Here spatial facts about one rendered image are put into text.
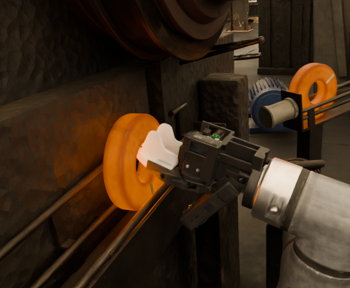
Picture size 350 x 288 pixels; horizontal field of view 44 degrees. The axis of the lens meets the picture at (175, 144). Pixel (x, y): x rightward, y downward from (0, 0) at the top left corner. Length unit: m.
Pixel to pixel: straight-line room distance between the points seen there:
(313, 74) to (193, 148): 0.67
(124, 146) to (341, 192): 0.30
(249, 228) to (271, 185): 1.35
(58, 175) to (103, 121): 0.13
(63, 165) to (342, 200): 0.38
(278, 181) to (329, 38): 2.97
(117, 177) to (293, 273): 0.28
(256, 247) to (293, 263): 1.18
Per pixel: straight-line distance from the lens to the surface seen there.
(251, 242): 1.83
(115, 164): 0.62
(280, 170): 0.58
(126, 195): 0.64
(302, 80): 1.19
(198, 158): 0.60
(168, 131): 0.66
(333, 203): 0.57
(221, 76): 1.01
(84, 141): 0.66
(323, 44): 3.53
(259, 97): 2.87
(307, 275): 0.61
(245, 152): 0.60
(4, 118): 0.55
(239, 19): 9.70
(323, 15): 3.51
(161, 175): 0.63
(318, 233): 0.58
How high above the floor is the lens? 1.00
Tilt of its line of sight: 20 degrees down
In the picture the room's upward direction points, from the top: 5 degrees counter-clockwise
